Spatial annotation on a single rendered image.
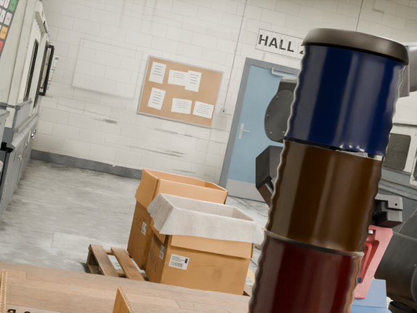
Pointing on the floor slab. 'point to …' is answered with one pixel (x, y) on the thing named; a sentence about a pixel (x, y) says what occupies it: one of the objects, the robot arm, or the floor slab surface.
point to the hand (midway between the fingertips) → (356, 290)
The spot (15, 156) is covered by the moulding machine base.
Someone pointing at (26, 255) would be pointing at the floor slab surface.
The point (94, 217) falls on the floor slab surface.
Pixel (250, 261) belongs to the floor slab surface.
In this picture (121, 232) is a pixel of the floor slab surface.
